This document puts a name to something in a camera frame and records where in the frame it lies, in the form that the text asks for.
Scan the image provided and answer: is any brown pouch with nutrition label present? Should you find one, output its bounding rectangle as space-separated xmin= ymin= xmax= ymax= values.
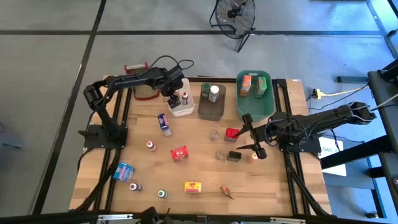
xmin=220 ymin=185 xmax=236 ymax=200

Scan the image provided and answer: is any yellow Corn Pops cereal box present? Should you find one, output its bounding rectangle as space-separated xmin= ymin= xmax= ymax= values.
xmin=183 ymin=181 xmax=203 ymax=194

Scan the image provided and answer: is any dark metal floor bar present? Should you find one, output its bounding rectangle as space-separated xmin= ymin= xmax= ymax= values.
xmin=337 ymin=76 xmax=369 ymax=83

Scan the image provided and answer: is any dark blue Frosted cereal box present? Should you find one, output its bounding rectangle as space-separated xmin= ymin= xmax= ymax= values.
xmin=157 ymin=113 xmax=173 ymax=138

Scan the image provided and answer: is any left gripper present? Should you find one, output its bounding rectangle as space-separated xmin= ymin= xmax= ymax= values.
xmin=160 ymin=76 xmax=185 ymax=109

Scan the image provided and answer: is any orange cereal box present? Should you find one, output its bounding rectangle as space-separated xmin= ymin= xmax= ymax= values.
xmin=239 ymin=74 xmax=252 ymax=98

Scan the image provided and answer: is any black floor cable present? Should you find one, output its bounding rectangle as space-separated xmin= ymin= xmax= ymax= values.
xmin=369 ymin=103 xmax=398 ymax=113

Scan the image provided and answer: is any black aluminium rig frame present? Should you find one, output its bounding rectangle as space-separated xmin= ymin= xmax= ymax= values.
xmin=70 ymin=75 xmax=333 ymax=224

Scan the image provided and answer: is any teal plastic bin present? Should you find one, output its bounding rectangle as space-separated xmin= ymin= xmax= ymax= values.
xmin=235 ymin=70 xmax=276 ymax=123

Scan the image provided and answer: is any blue and pink cereal box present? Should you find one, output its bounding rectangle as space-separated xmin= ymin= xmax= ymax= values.
xmin=112 ymin=162 xmax=136 ymax=182

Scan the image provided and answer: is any white plastic bin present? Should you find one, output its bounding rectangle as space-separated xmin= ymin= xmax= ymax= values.
xmin=166 ymin=77 xmax=196 ymax=118

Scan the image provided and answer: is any smoky grey plastic bin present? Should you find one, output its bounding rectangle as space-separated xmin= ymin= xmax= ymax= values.
xmin=197 ymin=82 xmax=227 ymax=122

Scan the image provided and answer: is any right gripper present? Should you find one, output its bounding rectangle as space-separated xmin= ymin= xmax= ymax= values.
xmin=233 ymin=113 xmax=268 ymax=160

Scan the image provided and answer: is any white-cap spice jar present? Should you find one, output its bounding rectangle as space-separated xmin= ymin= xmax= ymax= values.
xmin=208 ymin=85 xmax=220 ymax=103

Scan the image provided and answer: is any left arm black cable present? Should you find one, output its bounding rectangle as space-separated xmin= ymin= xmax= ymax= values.
xmin=149 ymin=55 xmax=195 ymax=71

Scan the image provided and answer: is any white sign panel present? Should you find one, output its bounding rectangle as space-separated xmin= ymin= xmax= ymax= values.
xmin=318 ymin=136 xmax=348 ymax=177

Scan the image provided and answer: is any yellow extension cord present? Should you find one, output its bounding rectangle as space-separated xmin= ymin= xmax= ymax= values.
xmin=312 ymin=84 xmax=371 ymax=100

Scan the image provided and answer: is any black floor fan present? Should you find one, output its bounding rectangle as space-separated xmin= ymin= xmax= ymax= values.
xmin=208 ymin=0 xmax=257 ymax=53

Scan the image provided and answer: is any green cereal box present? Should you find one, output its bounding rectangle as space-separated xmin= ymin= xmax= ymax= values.
xmin=254 ymin=76 xmax=268 ymax=99

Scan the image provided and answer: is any red cereal box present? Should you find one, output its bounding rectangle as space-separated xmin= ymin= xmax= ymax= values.
xmin=170 ymin=145 xmax=190 ymax=163

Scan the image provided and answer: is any dark green black pepper tin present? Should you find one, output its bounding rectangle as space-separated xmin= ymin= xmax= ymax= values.
xmin=226 ymin=151 xmax=243 ymax=163

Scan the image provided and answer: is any red-lid paprika tin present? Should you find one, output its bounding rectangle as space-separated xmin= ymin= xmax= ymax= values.
xmin=223 ymin=127 xmax=241 ymax=143

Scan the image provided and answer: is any green-cap spice jar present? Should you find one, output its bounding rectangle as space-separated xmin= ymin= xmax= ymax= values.
xmin=200 ymin=83 xmax=211 ymax=100

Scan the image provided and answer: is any red storage bin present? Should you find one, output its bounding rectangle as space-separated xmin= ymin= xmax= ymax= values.
xmin=124 ymin=62 xmax=161 ymax=101

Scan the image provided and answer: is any black side desk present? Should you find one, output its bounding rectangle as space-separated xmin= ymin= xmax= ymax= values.
xmin=320 ymin=58 xmax=398 ymax=218

